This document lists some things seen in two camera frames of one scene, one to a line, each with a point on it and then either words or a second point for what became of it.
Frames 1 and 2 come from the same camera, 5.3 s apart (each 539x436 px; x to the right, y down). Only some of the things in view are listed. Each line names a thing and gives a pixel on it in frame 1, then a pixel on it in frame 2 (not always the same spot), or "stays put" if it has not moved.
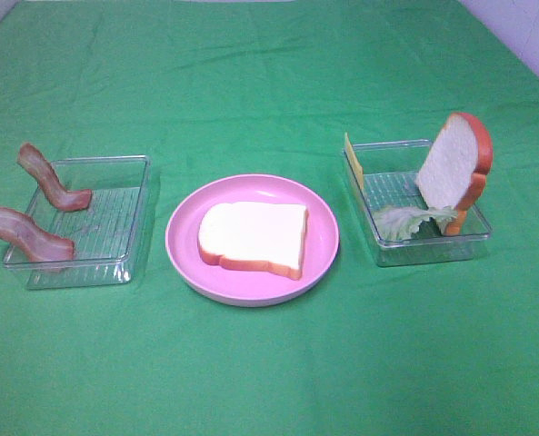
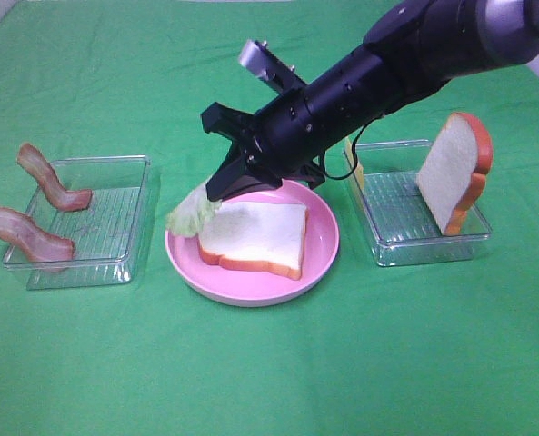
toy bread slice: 267,235 stays put
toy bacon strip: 40,245 stays put
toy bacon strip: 37,166 stays put
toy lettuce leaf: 399,223 -> 194,210
